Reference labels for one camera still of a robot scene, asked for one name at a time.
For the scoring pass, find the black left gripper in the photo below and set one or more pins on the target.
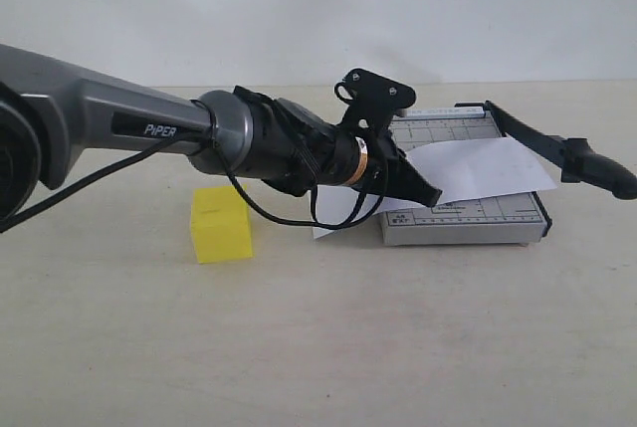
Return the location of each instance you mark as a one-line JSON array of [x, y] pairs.
[[388, 172]]

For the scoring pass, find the white paper strip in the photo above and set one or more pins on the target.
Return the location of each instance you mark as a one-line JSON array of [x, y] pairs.
[[463, 169]]

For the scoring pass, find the black cutter blade arm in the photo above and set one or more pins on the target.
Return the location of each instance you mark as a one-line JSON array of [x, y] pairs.
[[578, 162]]

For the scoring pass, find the yellow cube block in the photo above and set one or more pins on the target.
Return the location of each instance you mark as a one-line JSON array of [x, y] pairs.
[[220, 227]]

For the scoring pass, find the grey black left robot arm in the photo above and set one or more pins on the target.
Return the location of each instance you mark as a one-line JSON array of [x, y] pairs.
[[64, 127]]

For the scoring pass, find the grey paper cutter base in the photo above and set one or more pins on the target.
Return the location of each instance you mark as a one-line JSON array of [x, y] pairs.
[[510, 219]]

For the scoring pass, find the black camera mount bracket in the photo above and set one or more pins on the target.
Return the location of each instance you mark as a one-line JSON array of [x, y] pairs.
[[372, 100]]

